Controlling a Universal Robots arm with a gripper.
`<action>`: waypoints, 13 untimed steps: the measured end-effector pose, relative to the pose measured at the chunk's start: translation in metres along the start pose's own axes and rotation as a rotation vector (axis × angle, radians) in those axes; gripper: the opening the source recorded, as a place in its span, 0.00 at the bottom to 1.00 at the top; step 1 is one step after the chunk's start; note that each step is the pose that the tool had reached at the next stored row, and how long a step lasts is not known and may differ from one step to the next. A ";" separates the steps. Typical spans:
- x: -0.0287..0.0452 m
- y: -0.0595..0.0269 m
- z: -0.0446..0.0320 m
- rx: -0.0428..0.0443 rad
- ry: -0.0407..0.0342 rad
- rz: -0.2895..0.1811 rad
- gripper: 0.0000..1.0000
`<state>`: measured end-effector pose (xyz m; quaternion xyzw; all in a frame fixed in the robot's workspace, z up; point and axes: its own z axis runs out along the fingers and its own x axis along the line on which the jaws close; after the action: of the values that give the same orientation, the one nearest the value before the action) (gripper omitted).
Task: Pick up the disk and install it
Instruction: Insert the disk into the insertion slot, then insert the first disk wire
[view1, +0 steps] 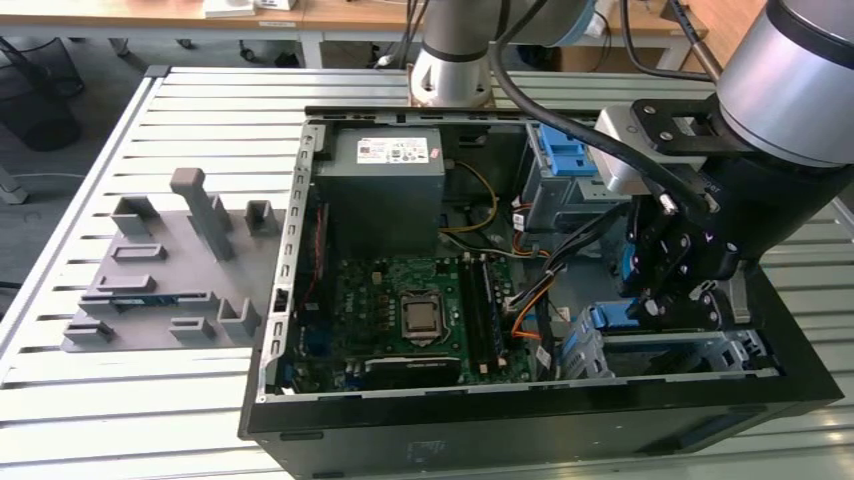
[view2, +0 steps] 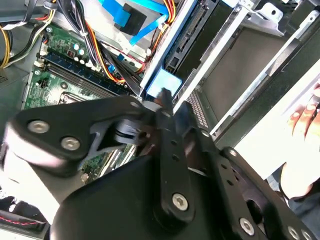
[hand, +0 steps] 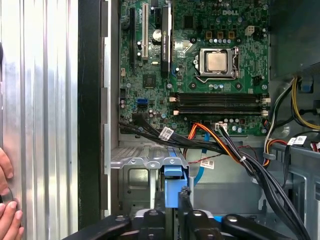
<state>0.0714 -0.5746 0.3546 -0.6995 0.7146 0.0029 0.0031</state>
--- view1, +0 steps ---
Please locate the small labelled white box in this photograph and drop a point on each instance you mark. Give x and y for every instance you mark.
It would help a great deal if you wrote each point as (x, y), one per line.
(275, 4)

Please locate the grey metal foot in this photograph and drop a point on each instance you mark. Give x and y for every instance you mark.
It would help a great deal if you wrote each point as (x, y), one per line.
(14, 190)

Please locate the black graphics card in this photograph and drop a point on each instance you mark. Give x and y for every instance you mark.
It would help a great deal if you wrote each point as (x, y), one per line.
(414, 372)

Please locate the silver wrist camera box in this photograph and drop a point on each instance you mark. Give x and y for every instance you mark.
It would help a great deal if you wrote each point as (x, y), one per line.
(624, 160)

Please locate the green motherboard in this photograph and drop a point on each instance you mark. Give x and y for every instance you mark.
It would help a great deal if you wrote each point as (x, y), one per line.
(363, 295)

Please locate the brown wooden cabinet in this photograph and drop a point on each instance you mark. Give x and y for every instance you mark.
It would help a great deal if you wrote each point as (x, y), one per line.
(748, 20)

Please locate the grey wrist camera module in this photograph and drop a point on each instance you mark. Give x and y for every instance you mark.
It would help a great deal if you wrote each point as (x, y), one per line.
(741, 300)

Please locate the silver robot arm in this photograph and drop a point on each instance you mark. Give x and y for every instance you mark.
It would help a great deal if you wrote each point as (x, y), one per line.
(788, 90)

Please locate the blue plastic drive latch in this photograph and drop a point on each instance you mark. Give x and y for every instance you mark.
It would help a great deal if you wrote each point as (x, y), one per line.
(568, 160)

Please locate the silver CPU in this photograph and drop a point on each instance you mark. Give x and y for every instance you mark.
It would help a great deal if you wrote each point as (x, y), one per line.
(422, 317)

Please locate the small dark box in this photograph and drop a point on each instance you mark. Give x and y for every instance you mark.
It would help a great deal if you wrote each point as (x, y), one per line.
(668, 12)

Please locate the black PC case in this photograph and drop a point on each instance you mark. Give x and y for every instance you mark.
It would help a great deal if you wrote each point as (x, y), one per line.
(467, 430)

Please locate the black mesh waste bin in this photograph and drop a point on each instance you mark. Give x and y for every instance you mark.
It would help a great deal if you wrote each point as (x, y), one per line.
(40, 90)

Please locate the CPU socket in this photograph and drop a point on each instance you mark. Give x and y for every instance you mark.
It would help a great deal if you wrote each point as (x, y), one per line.
(447, 312)

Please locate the RAM stick on rack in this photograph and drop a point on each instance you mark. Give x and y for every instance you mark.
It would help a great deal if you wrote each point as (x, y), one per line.
(143, 301)

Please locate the grey parts rack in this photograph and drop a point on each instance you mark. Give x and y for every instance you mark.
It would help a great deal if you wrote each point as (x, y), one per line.
(167, 272)

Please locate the grey power supply unit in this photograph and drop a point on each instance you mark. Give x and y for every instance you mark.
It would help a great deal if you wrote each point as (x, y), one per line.
(381, 210)

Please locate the grey metal drive cage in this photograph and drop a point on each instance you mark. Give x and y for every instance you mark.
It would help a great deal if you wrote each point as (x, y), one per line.
(554, 200)

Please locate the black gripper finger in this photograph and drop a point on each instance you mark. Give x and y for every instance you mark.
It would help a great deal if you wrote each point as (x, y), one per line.
(657, 255)
(708, 307)

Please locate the grey metal disk bay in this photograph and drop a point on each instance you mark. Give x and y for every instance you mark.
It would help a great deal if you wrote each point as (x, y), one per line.
(661, 340)

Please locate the hard disk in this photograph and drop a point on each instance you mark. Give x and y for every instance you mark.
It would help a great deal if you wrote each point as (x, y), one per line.
(617, 317)

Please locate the black RAM slot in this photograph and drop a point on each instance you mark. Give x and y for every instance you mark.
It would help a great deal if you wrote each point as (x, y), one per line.
(475, 310)
(495, 310)

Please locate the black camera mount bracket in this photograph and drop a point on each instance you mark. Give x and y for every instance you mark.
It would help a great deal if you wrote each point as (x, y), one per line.
(657, 120)

